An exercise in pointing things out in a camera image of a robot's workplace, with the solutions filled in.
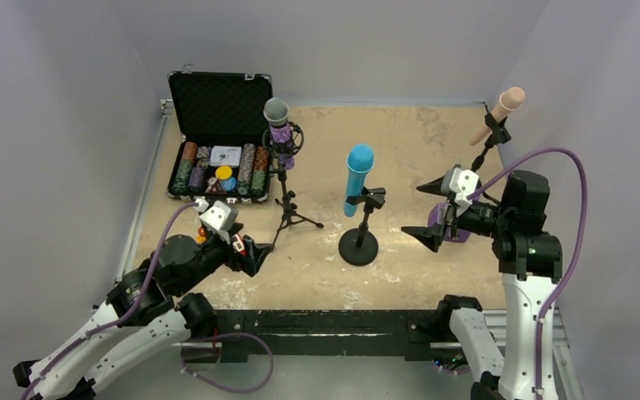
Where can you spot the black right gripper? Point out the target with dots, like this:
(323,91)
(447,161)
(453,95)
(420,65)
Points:
(451,212)

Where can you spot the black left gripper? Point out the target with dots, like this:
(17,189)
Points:
(241,252)

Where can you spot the black round-base mic stand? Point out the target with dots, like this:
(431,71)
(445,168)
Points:
(358,246)
(496,134)

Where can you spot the blue toy microphone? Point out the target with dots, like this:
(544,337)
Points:
(360,162)

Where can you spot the pink toy microphone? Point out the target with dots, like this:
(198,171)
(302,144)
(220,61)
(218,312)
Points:
(508,102)

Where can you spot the purple glitter microphone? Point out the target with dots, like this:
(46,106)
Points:
(276,113)

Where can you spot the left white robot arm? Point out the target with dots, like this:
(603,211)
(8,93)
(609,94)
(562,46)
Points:
(151,308)

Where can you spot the red yellow toy block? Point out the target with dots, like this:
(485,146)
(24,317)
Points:
(235,242)

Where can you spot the blue small blind chip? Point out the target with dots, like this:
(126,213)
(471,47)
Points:
(229,185)

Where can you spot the triangular all-in marker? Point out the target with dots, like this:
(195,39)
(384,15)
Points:
(214,186)

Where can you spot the yellow round chip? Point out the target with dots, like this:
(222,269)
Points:
(223,173)

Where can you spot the black poker chip case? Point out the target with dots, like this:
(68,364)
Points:
(218,109)

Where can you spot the white playing card deck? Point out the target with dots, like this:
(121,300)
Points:
(225,156)

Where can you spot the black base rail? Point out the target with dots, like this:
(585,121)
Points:
(415,334)

